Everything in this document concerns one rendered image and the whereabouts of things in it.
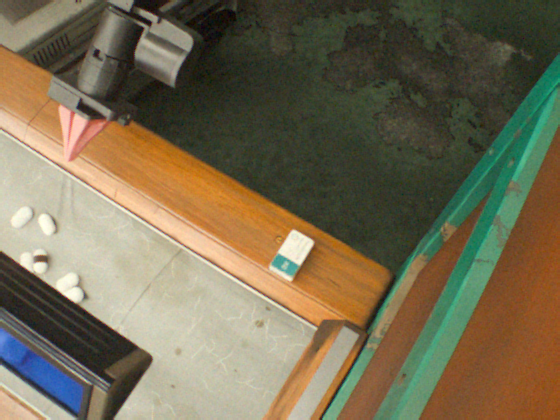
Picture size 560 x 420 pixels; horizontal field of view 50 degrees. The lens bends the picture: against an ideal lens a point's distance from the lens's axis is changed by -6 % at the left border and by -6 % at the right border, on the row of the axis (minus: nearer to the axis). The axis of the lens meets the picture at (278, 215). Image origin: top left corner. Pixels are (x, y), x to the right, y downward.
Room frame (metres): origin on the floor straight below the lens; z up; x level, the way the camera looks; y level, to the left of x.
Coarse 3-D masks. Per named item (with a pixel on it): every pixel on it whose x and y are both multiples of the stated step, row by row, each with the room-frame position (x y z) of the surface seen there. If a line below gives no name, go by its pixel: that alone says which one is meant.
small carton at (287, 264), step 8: (296, 232) 0.30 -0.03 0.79; (288, 240) 0.29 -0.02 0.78; (296, 240) 0.29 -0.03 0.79; (304, 240) 0.29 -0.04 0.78; (312, 240) 0.30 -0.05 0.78; (280, 248) 0.28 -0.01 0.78; (288, 248) 0.28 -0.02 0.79; (296, 248) 0.28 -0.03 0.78; (304, 248) 0.28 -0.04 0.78; (280, 256) 0.27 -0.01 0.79; (288, 256) 0.27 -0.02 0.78; (296, 256) 0.27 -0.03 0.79; (304, 256) 0.27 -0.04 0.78; (272, 264) 0.25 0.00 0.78; (280, 264) 0.26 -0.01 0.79; (288, 264) 0.26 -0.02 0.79; (296, 264) 0.26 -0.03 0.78; (280, 272) 0.25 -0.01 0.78; (288, 272) 0.25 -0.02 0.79; (296, 272) 0.25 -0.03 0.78; (288, 280) 0.24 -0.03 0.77
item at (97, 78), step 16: (96, 48) 0.43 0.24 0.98; (96, 64) 0.41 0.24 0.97; (112, 64) 0.41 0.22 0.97; (128, 64) 0.42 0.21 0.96; (64, 80) 0.40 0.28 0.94; (80, 80) 0.40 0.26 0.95; (96, 80) 0.40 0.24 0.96; (112, 80) 0.40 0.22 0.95; (80, 96) 0.38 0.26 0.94; (96, 96) 0.38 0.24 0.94; (112, 96) 0.39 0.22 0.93; (112, 112) 0.36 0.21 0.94; (128, 112) 0.38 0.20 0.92
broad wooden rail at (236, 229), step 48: (0, 48) 0.56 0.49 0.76; (0, 96) 0.47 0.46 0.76; (48, 96) 0.48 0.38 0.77; (48, 144) 0.40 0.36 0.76; (96, 144) 0.40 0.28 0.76; (144, 144) 0.41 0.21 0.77; (144, 192) 0.34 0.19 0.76; (192, 192) 0.35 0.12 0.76; (240, 192) 0.36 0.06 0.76; (192, 240) 0.28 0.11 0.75; (240, 240) 0.29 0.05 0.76; (336, 240) 0.31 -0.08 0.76; (288, 288) 0.23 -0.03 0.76; (336, 288) 0.24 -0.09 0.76; (384, 288) 0.25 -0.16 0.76
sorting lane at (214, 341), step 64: (0, 192) 0.32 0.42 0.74; (64, 192) 0.33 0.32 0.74; (64, 256) 0.23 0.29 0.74; (128, 256) 0.25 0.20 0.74; (192, 256) 0.26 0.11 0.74; (128, 320) 0.16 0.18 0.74; (192, 320) 0.17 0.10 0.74; (256, 320) 0.19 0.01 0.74; (0, 384) 0.04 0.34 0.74; (192, 384) 0.09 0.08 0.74; (256, 384) 0.10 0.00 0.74
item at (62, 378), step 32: (0, 256) 0.13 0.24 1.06; (0, 288) 0.10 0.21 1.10; (32, 288) 0.11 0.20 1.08; (0, 320) 0.07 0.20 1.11; (32, 320) 0.08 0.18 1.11; (64, 320) 0.08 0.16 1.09; (96, 320) 0.09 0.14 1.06; (0, 352) 0.05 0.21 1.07; (32, 352) 0.05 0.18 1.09; (64, 352) 0.06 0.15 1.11; (96, 352) 0.06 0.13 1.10; (128, 352) 0.07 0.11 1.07; (32, 384) 0.03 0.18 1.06; (64, 384) 0.03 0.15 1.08; (96, 384) 0.04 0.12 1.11; (128, 384) 0.04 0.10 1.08; (96, 416) 0.01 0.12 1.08
